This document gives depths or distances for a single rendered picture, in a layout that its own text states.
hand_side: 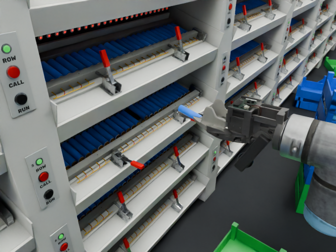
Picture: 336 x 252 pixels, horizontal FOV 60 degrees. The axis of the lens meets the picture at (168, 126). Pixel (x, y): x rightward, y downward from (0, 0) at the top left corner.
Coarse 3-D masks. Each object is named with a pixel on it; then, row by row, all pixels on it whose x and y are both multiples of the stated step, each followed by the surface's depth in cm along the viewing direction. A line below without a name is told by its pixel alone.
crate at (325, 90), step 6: (330, 72) 109; (330, 78) 110; (324, 84) 112; (330, 84) 111; (324, 90) 110; (330, 90) 101; (324, 96) 108; (330, 96) 99; (330, 102) 97; (330, 108) 98
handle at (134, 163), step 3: (120, 156) 72; (123, 159) 71; (126, 159) 71; (129, 159) 71; (129, 162) 70; (132, 162) 70; (135, 162) 70; (138, 162) 70; (132, 165) 70; (135, 165) 69; (138, 165) 68; (141, 165) 68; (141, 168) 68
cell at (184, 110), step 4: (180, 108) 73; (184, 108) 73; (188, 108) 73; (184, 112) 73; (188, 112) 72; (192, 112) 72; (188, 116) 73; (192, 116) 72; (196, 116) 71; (200, 116) 71
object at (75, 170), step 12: (192, 96) 99; (168, 108) 91; (156, 120) 86; (168, 120) 89; (132, 132) 79; (108, 144) 74; (120, 144) 76; (96, 156) 70; (72, 168) 66; (84, 168) 68
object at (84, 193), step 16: (176, 80) 109; (192, 80) 104; (208, 96) 103; (160, 128) 87; (176, 128) 88; (144, 144) 80; (160, 144) 83; (144, 160) 80; (96, 176) 69; (112, 176) 70; (80, 192) 65; (96, 192) 67; (80, 208) 65
